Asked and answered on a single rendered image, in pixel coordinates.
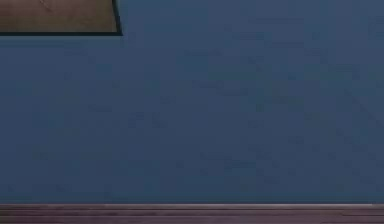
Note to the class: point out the brown framed wall picture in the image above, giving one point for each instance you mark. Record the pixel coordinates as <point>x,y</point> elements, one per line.
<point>56,16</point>

